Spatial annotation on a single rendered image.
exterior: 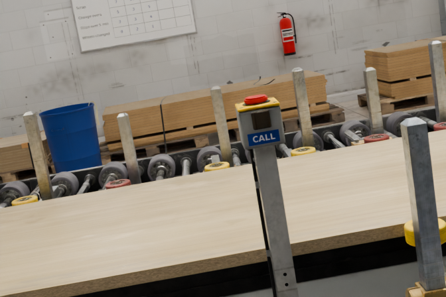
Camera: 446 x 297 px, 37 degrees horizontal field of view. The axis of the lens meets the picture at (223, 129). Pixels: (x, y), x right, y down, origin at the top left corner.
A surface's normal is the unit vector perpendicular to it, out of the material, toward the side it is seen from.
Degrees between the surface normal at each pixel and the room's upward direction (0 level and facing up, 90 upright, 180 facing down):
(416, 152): 90
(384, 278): 90
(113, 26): 90
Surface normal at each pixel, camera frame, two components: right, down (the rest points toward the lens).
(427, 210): 0.05, 0.17
